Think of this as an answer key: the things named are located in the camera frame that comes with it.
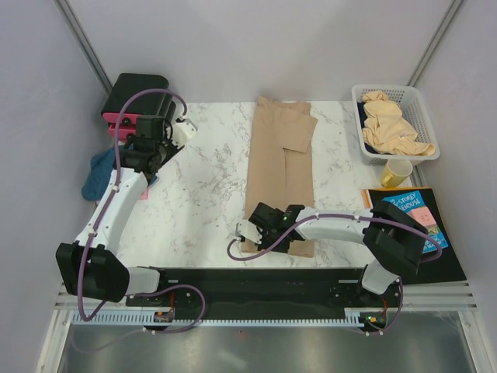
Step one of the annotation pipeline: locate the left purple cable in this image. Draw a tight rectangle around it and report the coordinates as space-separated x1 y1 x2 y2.
71 88 207 354

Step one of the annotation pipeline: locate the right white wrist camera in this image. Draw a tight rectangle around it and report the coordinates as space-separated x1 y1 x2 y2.
235 220 262 245

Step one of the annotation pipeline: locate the light yellow t shirt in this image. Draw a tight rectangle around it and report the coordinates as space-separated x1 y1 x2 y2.
362 90 436 156

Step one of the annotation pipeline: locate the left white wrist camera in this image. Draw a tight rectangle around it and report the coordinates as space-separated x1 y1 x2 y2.
172 119 198 148

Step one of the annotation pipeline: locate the white cable duct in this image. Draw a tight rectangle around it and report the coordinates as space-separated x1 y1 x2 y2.
71 310 364 327

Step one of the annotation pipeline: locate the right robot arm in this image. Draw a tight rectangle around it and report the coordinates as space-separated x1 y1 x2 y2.
236 200 428 306

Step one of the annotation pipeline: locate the upper black pink drawer box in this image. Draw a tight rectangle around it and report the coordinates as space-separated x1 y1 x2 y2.
101 73 172 125

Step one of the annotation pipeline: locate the blue storey treehouse book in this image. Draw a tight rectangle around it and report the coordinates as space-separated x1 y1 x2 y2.
379 188 449 249

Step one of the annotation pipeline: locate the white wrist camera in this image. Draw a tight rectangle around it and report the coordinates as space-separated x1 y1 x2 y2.
172 119 198 148
235 220 262 245

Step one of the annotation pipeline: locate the purple cable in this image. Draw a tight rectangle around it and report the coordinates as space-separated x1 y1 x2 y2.
226 215 443 336
71 88 207 354

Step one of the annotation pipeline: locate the pink cube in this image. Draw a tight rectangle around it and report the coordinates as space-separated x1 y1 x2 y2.
408 206 436 229

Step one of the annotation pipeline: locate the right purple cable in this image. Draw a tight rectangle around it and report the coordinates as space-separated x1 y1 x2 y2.
226 215 443 336

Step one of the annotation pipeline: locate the black pink drawer box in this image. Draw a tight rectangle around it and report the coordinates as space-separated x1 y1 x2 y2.
106 89 177 143
101 73 172 125

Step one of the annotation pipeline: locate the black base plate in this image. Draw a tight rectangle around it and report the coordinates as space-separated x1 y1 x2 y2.
126 268 400 321

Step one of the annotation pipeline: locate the yellow mug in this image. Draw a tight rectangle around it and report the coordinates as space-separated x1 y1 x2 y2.
381 159 413 188

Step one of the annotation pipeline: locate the lower black pink drawer box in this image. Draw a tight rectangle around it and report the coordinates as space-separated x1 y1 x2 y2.
106 89 177 143

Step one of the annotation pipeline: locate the pink cloth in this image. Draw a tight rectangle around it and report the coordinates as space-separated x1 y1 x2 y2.
139 188 149 200

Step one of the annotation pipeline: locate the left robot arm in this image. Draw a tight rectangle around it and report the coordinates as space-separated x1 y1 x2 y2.
55 116 197 305

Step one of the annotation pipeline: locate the blue t shirt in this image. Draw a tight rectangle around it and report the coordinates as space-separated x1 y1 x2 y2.
82 145 162 202

